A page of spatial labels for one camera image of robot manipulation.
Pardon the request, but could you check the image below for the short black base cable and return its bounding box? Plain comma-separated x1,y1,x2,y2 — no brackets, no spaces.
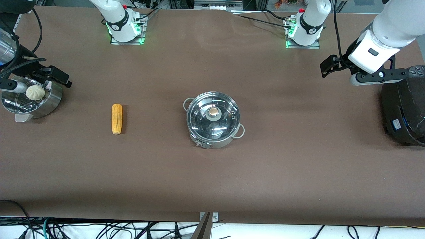
264,9,291,21

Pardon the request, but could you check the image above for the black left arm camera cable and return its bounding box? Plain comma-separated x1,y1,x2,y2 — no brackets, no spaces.
333,0,344,63

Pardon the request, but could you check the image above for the steel pot with handles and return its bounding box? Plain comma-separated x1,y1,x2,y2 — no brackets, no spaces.
183,92,245,149

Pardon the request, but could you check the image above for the brown camera stand strut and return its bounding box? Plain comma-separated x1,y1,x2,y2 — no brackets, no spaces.
190,212,213,239

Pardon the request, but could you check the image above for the black rice cooker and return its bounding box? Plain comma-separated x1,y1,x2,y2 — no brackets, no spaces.
381,65,425,147

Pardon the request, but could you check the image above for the white steamed bun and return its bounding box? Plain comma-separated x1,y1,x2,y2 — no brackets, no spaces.
26,85,45,101

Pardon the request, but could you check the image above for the glass lid with knob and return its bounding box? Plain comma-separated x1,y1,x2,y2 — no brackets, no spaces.
186,92,240,140

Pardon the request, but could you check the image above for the small metal mounting plate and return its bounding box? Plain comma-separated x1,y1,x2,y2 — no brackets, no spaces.
199,212,219,223

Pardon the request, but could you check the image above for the grey power strip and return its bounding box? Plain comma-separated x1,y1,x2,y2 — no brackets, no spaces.
193,0,243,10

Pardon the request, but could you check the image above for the yellow corn cob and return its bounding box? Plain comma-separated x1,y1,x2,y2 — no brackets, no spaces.
112,104,123,135

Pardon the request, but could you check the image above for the black looping cable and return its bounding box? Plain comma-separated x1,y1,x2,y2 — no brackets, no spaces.
0,199,32,239

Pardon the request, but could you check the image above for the black base cable bundle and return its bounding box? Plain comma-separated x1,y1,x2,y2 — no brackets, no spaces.
133,0,161,22

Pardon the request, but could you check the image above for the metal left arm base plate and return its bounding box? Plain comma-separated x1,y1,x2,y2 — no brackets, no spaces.
285,17,321,49

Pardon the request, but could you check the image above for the colourful background item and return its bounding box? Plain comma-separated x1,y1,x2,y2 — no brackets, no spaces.
274,0,301,9

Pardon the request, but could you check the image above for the steel steamer pot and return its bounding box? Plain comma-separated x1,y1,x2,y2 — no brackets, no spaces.
1,75,63,123

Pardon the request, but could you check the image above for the long black base cable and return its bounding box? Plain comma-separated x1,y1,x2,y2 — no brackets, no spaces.
232,13,293,30

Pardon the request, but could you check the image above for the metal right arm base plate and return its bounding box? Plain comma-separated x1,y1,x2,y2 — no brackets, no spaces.
110,15,146,45

